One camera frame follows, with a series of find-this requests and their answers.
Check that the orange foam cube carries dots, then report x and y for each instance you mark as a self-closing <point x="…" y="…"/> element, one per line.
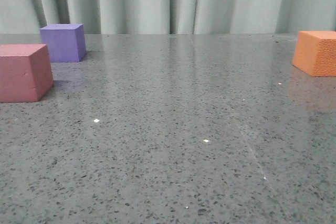
<point x="315" y="53"/>

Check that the pale green curtain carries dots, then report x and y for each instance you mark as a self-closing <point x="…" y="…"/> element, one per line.
<point x="169" y="16"/>

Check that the purple foam cube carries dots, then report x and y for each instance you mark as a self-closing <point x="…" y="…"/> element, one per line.
<point x="66" y="42"/>

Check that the red foam cube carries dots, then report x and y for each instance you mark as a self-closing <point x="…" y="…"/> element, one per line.
<point x="26" y="73"/>

